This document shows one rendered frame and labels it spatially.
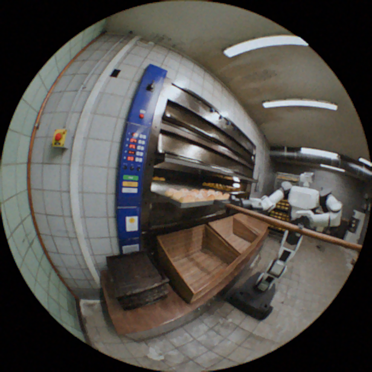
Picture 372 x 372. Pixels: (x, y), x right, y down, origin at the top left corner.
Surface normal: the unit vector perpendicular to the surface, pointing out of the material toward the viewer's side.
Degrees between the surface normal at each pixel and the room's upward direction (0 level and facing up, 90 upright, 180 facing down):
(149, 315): 0
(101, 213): 90
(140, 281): 0
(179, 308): 0
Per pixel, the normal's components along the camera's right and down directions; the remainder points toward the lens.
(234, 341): 0.15, -0.98
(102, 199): 0.59, 0.17
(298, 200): -0.98, -0.11
